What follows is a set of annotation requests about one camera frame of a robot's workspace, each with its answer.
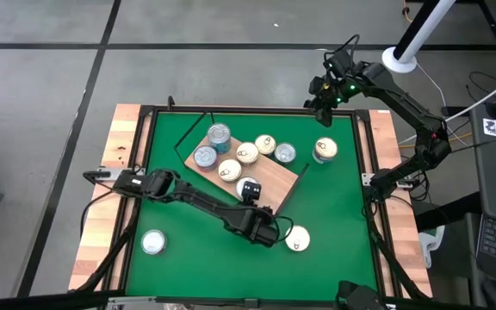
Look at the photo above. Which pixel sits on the wooden shelf black metal frame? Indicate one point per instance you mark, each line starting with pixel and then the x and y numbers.
pixel 274 176

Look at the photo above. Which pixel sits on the gold lid seafood can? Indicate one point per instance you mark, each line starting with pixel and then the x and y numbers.
pixel 265 144

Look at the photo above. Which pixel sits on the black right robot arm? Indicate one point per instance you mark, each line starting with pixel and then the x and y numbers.
pixel 407 105

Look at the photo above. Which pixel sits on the white bag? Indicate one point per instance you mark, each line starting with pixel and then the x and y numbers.
pixel 431 245

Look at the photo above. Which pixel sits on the black clamp hook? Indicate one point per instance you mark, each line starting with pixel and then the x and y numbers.
pixel 171 102

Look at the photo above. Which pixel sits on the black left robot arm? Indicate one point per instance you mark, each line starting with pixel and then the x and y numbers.
pixel 209 203

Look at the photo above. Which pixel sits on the white pole with round base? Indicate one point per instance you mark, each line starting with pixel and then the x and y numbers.
pixel 392 55

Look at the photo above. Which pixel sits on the gray camera mount bracket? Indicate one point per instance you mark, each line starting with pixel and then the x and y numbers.
pixel 251 303

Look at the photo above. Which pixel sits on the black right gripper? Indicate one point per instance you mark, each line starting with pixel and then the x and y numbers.
pixel 338 82

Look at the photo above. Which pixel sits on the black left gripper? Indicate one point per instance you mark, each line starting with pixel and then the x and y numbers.
pixel 258 228

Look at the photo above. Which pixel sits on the black rounded object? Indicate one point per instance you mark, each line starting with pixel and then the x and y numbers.
pixel 362 299

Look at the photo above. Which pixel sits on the silver lid seafood can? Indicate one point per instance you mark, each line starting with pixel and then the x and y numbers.
pixel 153 242
pixel 285 153
pixel 218 133

